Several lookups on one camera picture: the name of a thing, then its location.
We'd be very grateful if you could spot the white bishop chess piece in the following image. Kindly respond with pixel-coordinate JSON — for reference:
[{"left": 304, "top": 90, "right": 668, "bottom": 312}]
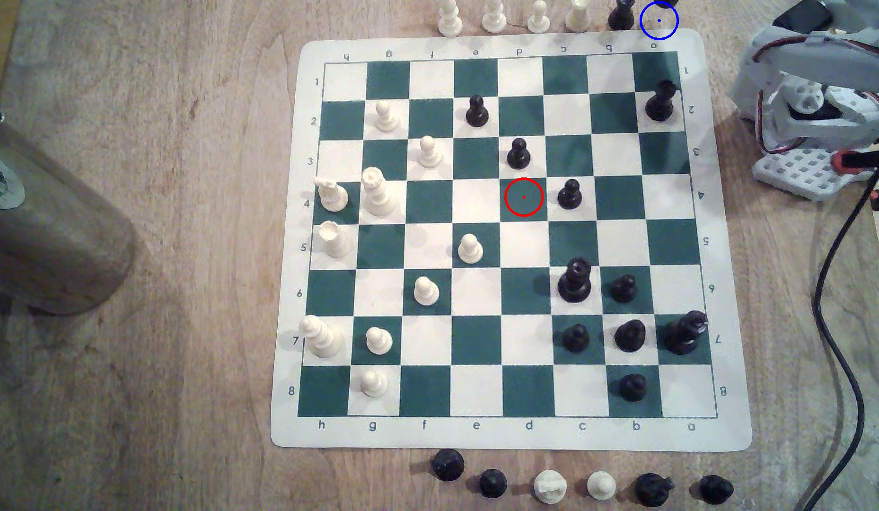
[
  {"left": 438, "top": 0, "right": 465, "bottom": 38},
  {"left": 481, "top": 0, "right": 508, "bottom": 35},
  {"left": 299, "top": 314, "right": 345, "bottom": 359}
]

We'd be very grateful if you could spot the white queen chess piece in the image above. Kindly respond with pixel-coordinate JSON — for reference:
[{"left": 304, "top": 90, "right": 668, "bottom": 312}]
[{"left": 361, "top": 167, "right": 398, "bottom": 218}]

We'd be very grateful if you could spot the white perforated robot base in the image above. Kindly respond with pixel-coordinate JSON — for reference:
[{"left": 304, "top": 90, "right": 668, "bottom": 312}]
[{"left": 752, "top": 145, "right": 878, "bottom": 202}]

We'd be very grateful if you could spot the metal cylinder pole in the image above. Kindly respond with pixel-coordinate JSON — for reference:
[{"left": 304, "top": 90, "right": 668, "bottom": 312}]
[{"left": 0, "top": 108, "right": 137, "bottom": 317}]

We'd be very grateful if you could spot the white rook chess piece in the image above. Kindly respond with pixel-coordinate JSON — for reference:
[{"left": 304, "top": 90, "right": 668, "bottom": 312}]
[
  {"left": 564, "top": 0, "right": 592, "bottom": 34},
  {"left": 319, "top": 220, "right": 354, "bottom": 259}
]

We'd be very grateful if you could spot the green white chess mat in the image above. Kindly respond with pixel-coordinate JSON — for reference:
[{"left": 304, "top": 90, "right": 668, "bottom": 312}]
[{"left": 270, "top": 28, "right": 754, "bottom": 450}]

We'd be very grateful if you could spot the black cable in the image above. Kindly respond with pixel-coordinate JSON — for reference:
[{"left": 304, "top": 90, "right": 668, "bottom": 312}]
[{"left": 800, "top": 181, "right": 879, "bottom": 511}]

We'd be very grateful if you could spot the black queen chess piece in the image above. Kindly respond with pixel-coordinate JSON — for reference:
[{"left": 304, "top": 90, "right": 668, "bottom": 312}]
[{"left": 557, "top": 257, "right": 594, "bottom": 305}]

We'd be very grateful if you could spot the black king chess piece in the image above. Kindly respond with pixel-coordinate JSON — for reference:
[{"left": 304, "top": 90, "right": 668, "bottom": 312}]
[{"left": 663, "top": 310, "right": 710, "bottom": 356}]

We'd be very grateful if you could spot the black knight chess piece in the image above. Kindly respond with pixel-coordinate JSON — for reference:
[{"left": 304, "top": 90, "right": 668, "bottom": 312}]
[{"left": 634, "top": 473, "right": 676, "bottom": 508}]

